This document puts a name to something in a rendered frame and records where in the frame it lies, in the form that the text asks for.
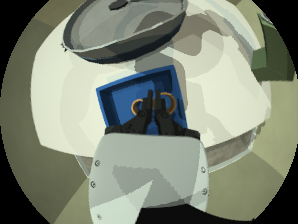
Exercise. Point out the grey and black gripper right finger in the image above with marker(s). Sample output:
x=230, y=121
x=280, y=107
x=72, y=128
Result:
x=168, y=126

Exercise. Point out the bronze bushing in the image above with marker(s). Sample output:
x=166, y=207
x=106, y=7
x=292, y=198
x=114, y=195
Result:
x=173, y=102
x=134, y=109

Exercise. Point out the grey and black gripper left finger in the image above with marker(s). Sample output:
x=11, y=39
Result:
x=136, y=124

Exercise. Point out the blue plastic crate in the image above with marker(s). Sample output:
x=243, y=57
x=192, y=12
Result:
x=116, y=98

